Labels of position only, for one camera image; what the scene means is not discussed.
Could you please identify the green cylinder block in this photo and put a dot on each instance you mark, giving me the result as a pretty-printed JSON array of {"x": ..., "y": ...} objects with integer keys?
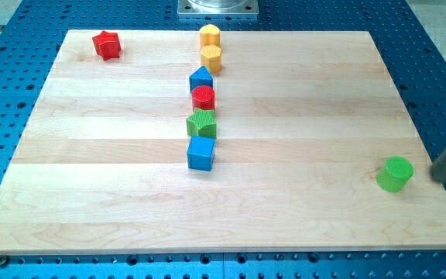
[{"x": 394, "y": 174}]

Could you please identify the red star block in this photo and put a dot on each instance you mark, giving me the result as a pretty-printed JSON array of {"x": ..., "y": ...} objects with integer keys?
[{"x": 107, "y": 45}]

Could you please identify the red cylinder block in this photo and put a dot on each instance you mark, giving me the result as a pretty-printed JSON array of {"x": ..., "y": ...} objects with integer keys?
[{"x": 203, "y": 97}]

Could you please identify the yellow hexagon block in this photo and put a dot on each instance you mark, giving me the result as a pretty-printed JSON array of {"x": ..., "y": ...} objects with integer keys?
[{"x": 211, "y": 58}]

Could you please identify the green star block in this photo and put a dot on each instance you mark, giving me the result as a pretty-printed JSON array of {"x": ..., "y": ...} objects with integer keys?
[{"x": 202, "y": 123}]

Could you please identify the blue cube block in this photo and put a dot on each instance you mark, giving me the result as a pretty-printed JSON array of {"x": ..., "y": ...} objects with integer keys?
[{"x": 200, "y": 153}]

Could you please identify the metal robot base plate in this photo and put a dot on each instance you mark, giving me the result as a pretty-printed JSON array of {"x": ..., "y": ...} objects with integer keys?
[{"x": 217, "y": 7}]

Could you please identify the blue triangle block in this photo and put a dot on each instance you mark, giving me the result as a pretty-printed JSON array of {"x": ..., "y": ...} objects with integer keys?
[{"x": 201, "y": 77}]

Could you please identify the wooden board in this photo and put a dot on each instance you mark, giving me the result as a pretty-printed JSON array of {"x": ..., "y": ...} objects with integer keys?
[{"x": 305, "y": 122}]

